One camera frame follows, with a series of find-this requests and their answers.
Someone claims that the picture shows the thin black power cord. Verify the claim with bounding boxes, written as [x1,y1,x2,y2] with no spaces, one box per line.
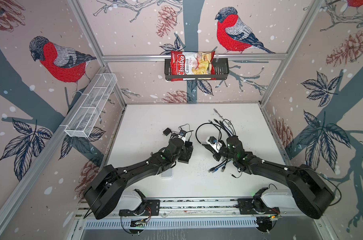
[167,123,194,142]

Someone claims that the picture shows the black ethernet cable loop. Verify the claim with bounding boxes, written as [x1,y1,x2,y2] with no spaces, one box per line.
[195,118,233,145]

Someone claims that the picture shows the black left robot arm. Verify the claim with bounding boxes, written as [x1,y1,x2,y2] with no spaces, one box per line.
[83,138,193,220]

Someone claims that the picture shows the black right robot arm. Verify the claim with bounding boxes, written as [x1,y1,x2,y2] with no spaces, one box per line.
[202,136,335,219]

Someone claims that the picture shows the black power adapter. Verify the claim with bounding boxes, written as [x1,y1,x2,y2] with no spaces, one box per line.
[163,128,172,137]

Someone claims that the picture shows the white grey flat device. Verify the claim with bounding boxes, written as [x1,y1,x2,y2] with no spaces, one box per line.
[160,169,173,179]

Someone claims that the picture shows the red cassava chips bag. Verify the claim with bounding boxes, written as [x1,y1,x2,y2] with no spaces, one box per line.
[170,51,215,76]

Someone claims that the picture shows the blue ethernet cable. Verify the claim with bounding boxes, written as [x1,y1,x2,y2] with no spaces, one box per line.
[208,119,233,174]

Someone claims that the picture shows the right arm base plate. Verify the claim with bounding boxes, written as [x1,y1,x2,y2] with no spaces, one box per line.
[237,198,280,215]

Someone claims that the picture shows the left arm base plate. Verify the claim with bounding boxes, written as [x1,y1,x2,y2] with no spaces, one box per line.
[118,200,160,217]

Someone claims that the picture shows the aluminium front rail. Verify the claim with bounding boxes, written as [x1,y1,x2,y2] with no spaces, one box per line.
[74,196,322,220]

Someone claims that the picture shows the black wire wall basket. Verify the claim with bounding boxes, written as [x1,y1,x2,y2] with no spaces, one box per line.
[164,58,229,82]

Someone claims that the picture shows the white mesh wall shelf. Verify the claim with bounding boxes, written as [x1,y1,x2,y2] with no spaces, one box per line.
[65,73,117,138]

